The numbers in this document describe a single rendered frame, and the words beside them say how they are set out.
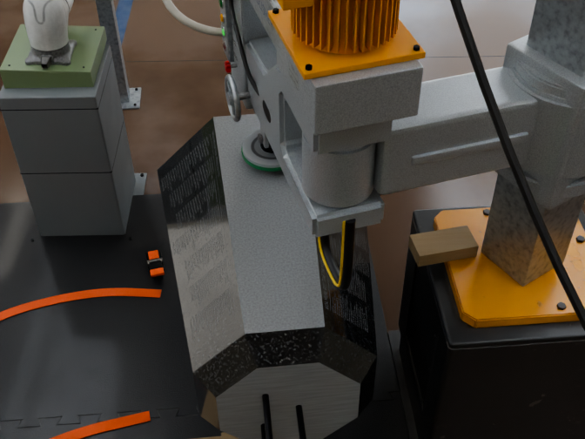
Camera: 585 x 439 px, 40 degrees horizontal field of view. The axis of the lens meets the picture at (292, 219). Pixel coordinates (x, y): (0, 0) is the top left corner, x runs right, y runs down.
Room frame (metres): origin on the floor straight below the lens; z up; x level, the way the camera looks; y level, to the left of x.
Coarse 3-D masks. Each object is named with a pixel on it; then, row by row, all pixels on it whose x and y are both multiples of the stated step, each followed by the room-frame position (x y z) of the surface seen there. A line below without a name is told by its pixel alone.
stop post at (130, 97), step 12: (96, 0) 3.76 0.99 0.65; (108, 0) 3.76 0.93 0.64; (108, 12) 3.76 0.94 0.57; (108, 24) 3.76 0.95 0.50; (108, 36) 3.76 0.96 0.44; (120, 48) 3.80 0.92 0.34; (120, 60) 3.76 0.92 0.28; (120, 72) 3.76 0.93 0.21; (120, 84) 3.76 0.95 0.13; (120, 96) 3.76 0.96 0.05; (132, 96) 3.82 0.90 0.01; (132, 108) 3.71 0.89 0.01
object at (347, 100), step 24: (264, 0) 1.85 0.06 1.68; (264, 24) 1.86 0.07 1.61; (288, 72) 1.60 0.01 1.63; (360, 72) 1.47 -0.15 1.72; (384, 72) 1.47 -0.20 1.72; (408, 72) 1.48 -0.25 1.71; (312, 96) 1.43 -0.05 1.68; (336, 96) 1.43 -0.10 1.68; (360, 96) 1.45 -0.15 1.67; (384, 96) 1.46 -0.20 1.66; (408, 96) 1.48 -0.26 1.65; (312, 120) 1.43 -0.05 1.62; (336, 120) 1.43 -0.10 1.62; (360, 120) 1.45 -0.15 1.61; (384, 120) 1.46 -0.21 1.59
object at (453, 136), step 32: (448, 96) 1.70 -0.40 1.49; (480, 96) 1.69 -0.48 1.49; (512, 96) 1.69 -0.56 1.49; (544, 96) 1.68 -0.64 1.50; (416, 128) 1.58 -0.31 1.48; (448, 128) 1.60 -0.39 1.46; (480, 128) 1.63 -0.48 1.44; (512, 128) 1.66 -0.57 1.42; (544, 128) 1.66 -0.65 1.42; (384, 160) 1.56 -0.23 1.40; (416, 160) 1.57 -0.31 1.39; (448, 160) 1.61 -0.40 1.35; (480, 160) 1.63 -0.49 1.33; (544, 160) 1.65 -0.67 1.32; (576, 160) 1.63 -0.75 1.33; (384, 192) 1.56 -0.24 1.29
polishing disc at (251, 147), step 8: (248, 136) 2.30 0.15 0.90; (256, 136) 2.30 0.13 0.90; (248, 144) 2.26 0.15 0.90; (256, 144) 2.26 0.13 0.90; (248, 152) 2.21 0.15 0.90; (256, 152) 2.21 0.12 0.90; (264, 152) 2.21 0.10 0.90; (248, 160) 2.18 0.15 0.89; (256, 160) 2.17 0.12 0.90; (264, 160) 2.16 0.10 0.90; (272, 160) 2.16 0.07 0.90
